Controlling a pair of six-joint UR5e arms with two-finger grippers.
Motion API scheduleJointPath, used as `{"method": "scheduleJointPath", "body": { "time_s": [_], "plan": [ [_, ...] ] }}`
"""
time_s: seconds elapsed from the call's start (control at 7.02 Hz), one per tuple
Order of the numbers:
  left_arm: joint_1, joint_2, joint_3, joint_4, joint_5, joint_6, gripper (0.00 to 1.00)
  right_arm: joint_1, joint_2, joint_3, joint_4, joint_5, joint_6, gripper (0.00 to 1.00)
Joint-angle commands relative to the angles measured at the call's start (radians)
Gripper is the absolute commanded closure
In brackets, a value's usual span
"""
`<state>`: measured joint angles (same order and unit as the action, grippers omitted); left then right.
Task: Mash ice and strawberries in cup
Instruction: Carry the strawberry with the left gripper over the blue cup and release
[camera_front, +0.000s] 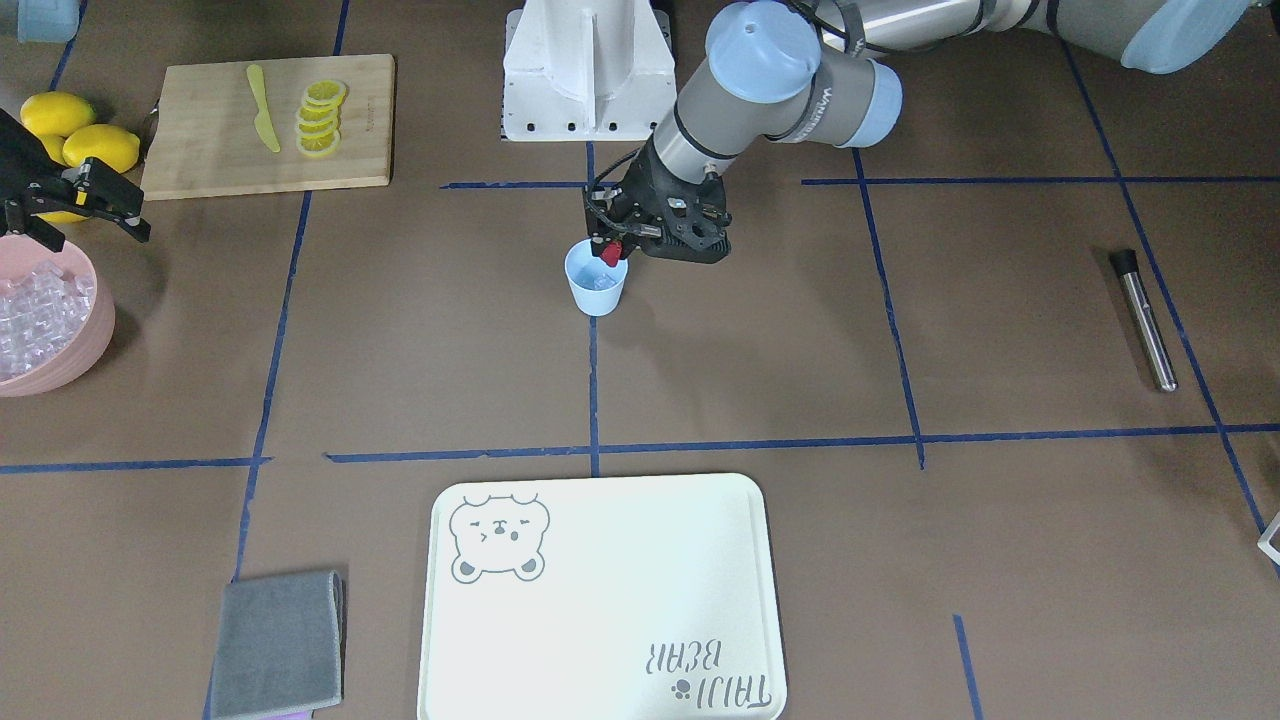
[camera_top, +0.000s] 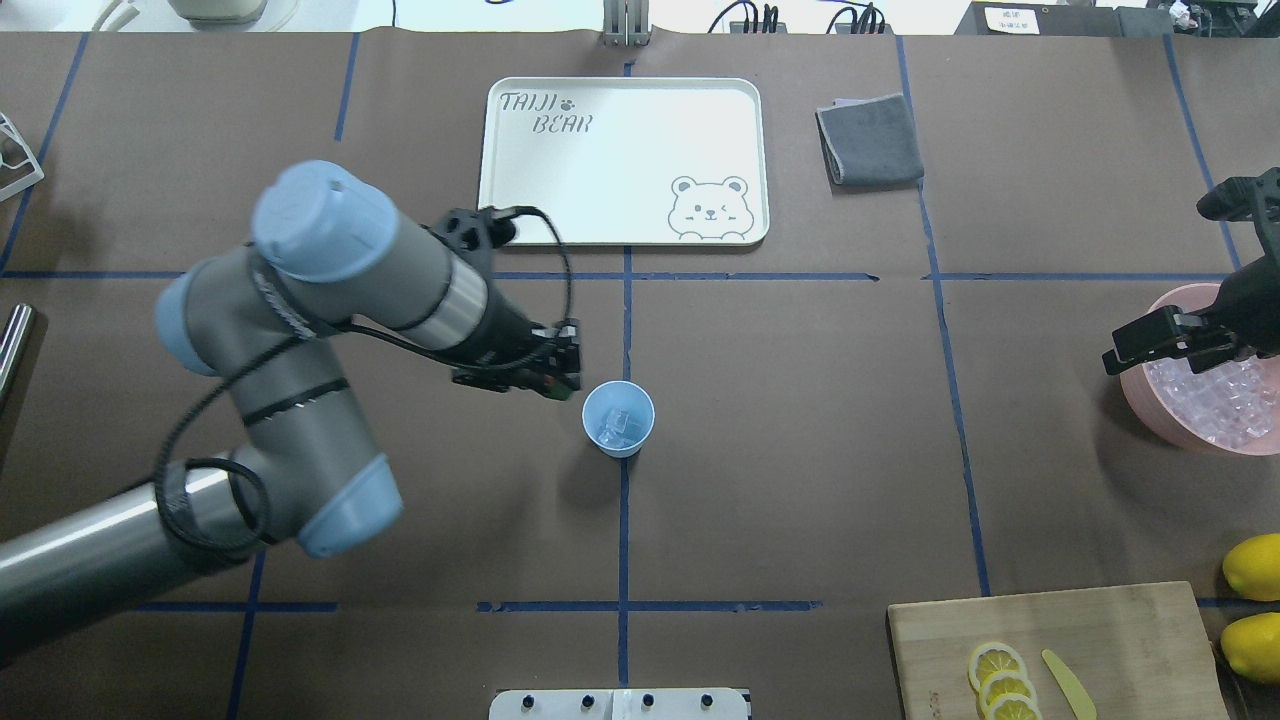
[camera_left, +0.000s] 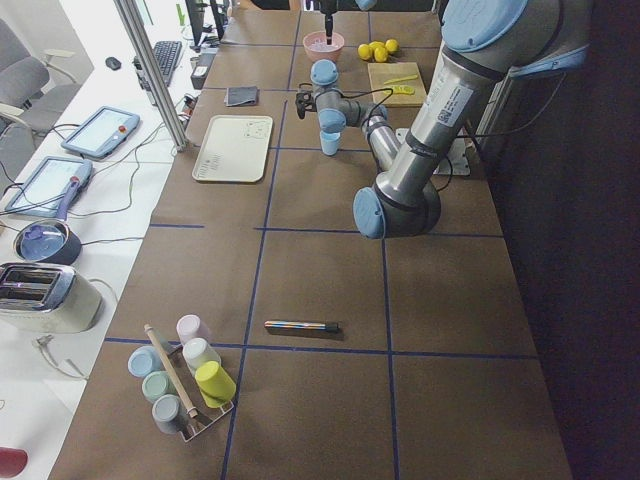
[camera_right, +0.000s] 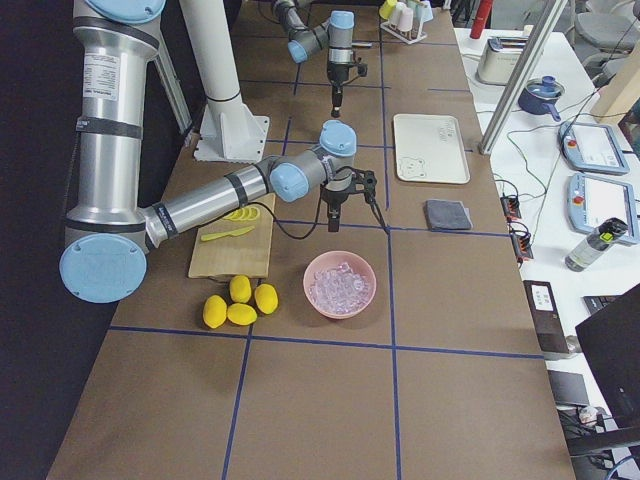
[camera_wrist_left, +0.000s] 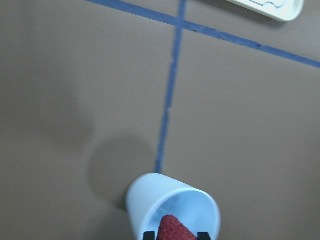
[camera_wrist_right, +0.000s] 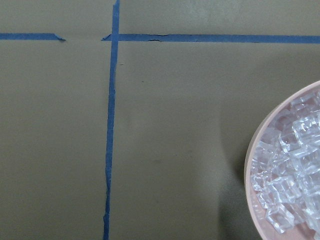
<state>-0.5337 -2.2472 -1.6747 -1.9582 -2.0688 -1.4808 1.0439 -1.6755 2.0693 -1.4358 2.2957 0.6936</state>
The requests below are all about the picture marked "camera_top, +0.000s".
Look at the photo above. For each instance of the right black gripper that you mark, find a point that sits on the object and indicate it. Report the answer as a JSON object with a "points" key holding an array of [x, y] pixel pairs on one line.
{"points": [[1256, 312]]}

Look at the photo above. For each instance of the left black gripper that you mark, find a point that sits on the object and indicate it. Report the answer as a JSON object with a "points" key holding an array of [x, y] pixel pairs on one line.
{"points": [[506, 338]]}

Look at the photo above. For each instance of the light blue plastic cup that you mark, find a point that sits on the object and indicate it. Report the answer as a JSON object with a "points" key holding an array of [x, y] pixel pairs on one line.
{"points": [[618, 417]]}

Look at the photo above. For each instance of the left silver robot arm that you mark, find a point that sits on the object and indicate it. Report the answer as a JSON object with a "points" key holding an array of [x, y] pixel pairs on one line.
{"points": [[280, 450]]}

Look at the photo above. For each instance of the pink bowl of ice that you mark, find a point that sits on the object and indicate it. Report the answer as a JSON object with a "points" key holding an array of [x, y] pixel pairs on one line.
{"points": [[1229, 410]]}

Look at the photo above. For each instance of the cream bear tray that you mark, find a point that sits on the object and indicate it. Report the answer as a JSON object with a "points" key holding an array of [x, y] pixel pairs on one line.
{"points": [[629, 161]]}

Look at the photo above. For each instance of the yellow lemon back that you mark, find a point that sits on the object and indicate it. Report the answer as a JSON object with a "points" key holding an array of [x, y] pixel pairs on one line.
{"points": [[1251, 568]]}

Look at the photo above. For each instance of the yellow lemon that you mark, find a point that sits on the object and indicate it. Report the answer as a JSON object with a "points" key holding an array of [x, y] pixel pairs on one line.
{"points": [[1251, 568], [1251, 647]]}

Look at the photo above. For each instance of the wooden cutting board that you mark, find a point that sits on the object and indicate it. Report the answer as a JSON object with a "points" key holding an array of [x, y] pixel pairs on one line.
{"points": [[1140, 651]]}

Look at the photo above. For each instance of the yellow lemon right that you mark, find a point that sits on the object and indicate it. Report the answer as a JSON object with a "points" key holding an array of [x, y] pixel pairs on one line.
{"points": [[1251, 647]]}

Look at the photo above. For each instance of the grey folded cloth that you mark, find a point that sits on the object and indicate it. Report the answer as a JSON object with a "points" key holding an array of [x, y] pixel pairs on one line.
{"points": [[870, 142]]}

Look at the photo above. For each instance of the black box with label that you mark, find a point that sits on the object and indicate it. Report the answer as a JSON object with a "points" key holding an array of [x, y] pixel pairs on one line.
{"points": [[1012, 18]]}

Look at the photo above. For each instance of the yellow plastic knife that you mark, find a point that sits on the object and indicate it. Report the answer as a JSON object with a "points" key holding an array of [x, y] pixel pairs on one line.
{"points": [[1079, 699]]}

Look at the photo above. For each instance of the lemon slices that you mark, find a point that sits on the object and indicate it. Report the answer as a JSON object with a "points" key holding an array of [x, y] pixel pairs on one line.
{"points": [[999, 679]]}

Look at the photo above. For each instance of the iridescent metal muddler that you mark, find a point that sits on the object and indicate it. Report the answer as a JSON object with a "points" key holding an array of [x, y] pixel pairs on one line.
{"points": [[15, 338]]}

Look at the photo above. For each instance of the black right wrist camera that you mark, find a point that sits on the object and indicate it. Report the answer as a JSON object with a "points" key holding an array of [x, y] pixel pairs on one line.
{"points": [[1241, 199]]}

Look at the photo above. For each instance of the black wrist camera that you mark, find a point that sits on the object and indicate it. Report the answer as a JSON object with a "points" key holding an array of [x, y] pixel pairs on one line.
{"points": [[1241, 199], [480, 230]]}

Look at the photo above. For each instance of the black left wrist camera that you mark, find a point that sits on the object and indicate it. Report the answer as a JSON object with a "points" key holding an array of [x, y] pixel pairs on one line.
{"points": [[480, 230]]}

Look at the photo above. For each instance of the aluminium frame post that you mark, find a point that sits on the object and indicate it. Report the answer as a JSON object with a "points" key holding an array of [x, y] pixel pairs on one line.
{"points": [[626, 23]]}

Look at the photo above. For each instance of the white wire cup rack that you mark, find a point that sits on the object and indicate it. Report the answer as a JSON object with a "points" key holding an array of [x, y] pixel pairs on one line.
{"points": [[20, 168]]}

